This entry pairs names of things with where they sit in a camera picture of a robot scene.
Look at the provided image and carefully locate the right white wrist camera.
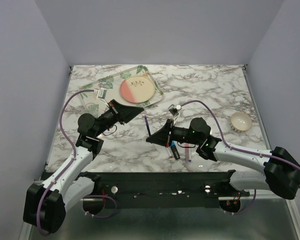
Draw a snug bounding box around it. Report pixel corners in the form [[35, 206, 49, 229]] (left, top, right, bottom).
[[168, 104, 182, 124]]

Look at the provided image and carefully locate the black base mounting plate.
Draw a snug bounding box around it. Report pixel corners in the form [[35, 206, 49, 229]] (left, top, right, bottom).
[[79, 170, 250, 209]]

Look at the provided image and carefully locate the dark blue pen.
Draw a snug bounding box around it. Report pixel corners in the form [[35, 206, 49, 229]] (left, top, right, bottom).
[[144, 116, 151, 137]]

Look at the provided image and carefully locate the black marker blue tip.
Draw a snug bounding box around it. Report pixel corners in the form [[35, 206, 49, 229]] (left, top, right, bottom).
[[170, 141, 180, 160]]

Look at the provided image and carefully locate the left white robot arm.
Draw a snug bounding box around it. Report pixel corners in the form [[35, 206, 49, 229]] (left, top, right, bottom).
[[23, 99, 144, 236]]

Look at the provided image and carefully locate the white pen blue tip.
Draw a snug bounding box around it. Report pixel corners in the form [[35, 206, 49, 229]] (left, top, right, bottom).
[[187, 148, 192, 163]]

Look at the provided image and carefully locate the leaf patterned tray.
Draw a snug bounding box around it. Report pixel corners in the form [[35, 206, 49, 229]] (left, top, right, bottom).
[[79, 65, 164, 117]]

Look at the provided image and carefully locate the small patterned bowl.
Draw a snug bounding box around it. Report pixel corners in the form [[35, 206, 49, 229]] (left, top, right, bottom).
[[230, 111, 253, 133]]

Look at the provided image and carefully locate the pink pen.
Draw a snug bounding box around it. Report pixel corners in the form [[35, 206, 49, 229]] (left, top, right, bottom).
[[184, 143, 190, 155]]

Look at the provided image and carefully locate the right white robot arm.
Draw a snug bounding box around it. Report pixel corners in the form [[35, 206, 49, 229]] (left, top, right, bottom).
[[146, 117, 300, 200]]

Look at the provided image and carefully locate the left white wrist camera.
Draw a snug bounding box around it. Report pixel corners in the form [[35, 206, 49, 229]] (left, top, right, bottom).
[[94, 87, 108, 101]]

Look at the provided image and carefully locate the pink cream plate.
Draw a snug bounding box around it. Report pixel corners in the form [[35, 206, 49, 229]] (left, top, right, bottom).
[[119, 75, 156, 104]]

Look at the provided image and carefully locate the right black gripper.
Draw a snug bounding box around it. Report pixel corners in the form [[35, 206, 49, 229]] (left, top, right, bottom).
[[146, 119, 201, 148]]

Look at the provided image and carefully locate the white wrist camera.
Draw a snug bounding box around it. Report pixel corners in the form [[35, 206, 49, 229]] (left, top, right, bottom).
[[94, 87, 108, 101], [168, 104, 182, 124]]

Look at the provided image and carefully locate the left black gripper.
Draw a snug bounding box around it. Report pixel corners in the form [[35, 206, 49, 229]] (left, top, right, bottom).
[[94, 99, 144, 138]]

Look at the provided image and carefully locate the white pen red tip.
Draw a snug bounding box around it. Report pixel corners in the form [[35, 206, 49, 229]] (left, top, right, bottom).
[[166, 147, 173, 159]]

